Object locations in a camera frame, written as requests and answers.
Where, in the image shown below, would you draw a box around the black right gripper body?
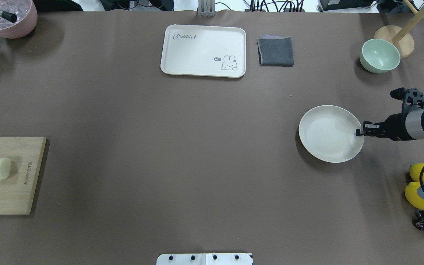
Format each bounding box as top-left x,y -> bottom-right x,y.
370,113 -> 408,141

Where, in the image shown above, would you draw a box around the cream round plate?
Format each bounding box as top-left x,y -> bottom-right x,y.
299,105 -> 364,163

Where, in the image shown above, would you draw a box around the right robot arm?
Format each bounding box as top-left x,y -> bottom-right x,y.
355,88 -> 424,198

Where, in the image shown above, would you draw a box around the cream rabbit tray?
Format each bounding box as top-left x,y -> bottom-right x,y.
160,25 -> 246,78

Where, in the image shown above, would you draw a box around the upper yellow lemon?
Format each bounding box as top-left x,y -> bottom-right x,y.
409,163 -> 424,182

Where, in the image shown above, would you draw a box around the yellow lemon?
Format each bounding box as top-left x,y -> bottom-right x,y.
409,163 -> 424,182
404,182 -> 424,210

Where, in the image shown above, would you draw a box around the lower yellow lemon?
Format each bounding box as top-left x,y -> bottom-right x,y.
404,182 -> 424,210

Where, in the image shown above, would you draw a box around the green bowl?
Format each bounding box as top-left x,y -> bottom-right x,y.
359,39 -> 402,74

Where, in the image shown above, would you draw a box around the wooden stand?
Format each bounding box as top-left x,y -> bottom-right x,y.
374,0 -> 424,59

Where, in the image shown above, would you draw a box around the dark cherries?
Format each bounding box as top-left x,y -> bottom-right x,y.
413,210 -> 424,230

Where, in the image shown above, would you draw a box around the grey folded cloth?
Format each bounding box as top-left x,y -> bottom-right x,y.
257,35 -> 294,67

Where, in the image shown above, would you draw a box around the bamboo cutting board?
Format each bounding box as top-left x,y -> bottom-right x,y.
0,137 -> 47,215

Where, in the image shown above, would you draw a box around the pink ice bowl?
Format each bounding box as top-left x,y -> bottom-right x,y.
0,0 -> 38,39

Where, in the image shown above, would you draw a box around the metal camera mount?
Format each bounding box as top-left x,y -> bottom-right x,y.
197,0 -> 216,17

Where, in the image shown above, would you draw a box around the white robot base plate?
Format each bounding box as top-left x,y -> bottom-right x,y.
156,252 -> 254,265

